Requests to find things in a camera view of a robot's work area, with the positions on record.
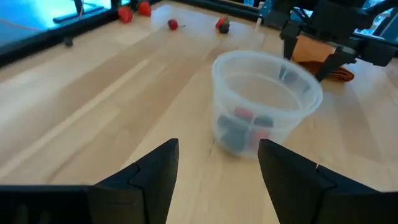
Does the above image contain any small red and dark fruit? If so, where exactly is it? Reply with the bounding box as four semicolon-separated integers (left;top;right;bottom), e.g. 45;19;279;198
215;16;231;35

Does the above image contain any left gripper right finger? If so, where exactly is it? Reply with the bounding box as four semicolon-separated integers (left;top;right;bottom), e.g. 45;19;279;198
257;139;398;224

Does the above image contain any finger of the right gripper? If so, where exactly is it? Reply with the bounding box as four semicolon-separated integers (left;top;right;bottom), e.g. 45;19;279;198
279;28;302;62
315;46;357;82

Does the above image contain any orange folded cloth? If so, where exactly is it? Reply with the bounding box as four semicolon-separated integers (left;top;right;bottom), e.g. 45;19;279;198
291;34;355;83

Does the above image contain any red berry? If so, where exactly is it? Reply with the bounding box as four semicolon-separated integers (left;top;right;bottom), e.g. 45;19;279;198
233;106;254;121

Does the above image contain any red strawberry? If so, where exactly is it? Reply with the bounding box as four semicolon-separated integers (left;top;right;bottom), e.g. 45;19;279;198
136;0;152;17
117;6;134;24

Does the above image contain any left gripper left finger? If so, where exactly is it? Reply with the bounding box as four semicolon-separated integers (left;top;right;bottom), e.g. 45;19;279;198
88;139;180;224

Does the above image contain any clear plastic tub container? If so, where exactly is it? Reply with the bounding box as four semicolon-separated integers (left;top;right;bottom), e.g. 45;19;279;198
211;50;323;159

